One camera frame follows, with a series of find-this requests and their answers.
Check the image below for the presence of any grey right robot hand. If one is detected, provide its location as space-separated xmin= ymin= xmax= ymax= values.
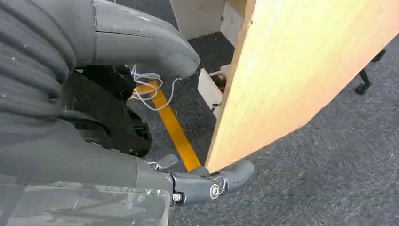
xmin=0 ymin=0 xmax=255 ymax=207

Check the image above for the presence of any white cabinet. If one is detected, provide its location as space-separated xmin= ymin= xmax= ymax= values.
xmin=169 ymin=0 xmax=245 ymax=48

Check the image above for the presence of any black robot foot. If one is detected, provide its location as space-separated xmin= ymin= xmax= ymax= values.
xmin=61 ymin=65 xmax=153 ymax=158

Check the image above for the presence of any small white open box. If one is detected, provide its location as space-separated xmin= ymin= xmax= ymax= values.
xmin=197 ymin=64 xmax=233 ymax=120

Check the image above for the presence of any yellow floor tape strip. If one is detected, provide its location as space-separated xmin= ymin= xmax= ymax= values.
xmin=135 ymin=80 xmax=202 ymax=172

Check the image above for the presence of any ribbed grey right arm sleeve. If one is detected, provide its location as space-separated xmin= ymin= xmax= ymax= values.
xmin=0 ymin=0 xmax=77 ymax=126

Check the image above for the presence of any pale wooden desk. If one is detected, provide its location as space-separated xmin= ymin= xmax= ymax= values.
xmin=205 ymin=0 xmax=399 ymax=173

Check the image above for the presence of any clear plastic cover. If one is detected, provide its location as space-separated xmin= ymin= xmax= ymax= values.
xmin=0 ymin=182 xmax=171 ymax=226

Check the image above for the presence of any thin white cord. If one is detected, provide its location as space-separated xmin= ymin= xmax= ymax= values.
xmin=128 ymin=64 xmax=183 ymax=112

